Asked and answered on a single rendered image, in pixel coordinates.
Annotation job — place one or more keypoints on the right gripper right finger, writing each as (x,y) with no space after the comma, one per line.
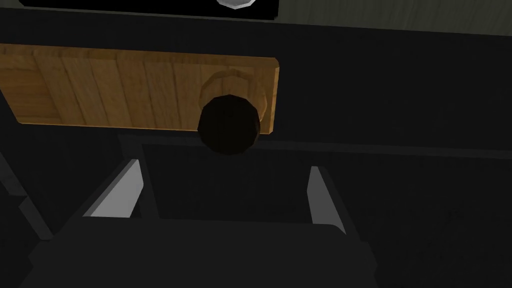
(326,202)

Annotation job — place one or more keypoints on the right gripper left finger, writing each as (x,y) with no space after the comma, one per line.
(120,194)

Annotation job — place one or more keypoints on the wooden drawer front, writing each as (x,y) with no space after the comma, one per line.
(120,90)

